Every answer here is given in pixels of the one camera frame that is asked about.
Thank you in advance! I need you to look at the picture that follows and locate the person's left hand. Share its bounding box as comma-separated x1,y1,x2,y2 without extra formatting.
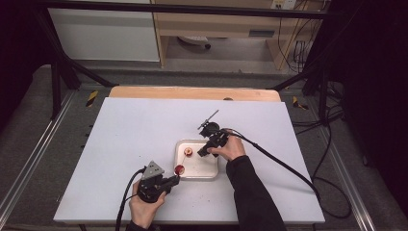
128,179,167,230

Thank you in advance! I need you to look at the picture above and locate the office chair base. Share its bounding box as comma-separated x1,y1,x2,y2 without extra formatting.
177,36,213,50

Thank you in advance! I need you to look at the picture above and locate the white power strip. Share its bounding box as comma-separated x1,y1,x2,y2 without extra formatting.
269,0,297,11

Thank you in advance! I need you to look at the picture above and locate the wooden table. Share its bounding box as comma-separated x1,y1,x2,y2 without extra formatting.
108,85,282,103

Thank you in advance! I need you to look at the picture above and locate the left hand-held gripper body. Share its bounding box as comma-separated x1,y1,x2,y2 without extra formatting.
137,160,176,204

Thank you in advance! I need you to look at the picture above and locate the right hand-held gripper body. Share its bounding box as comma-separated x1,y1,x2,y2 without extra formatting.
196,109,231,151

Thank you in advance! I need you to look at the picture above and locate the light wooden desk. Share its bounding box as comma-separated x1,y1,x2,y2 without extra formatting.
150,0,328,71

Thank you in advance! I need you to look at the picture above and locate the aluminium floor rail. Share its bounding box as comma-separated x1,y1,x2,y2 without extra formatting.
316,124,377,231
0,90,77,219

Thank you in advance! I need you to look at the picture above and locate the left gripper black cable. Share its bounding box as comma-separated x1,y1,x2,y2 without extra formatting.
115,167,147,231

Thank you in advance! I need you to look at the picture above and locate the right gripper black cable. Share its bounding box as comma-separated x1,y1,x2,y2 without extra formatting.
220,127,353,220

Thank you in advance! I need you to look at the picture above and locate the white cabinet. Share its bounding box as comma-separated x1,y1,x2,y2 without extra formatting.
47,0,161,63

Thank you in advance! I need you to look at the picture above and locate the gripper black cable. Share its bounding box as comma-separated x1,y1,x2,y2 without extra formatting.
220,127,353,220
115,167,147,231

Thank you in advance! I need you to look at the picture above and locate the person's right hand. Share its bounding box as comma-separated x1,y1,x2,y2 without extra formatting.
206,134,247,163

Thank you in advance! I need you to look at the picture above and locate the bundle of black floor cables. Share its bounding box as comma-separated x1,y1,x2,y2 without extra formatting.
290,80,345,136

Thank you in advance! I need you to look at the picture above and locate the yellow black tape strip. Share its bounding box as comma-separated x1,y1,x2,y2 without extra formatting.
85,90,99,108
292,95,310,111

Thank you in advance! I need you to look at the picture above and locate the black metal frame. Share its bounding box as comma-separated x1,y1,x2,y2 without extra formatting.
32,0,345,120

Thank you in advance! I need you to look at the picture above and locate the white square tray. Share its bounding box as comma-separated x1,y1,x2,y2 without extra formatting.
173,138,220,180

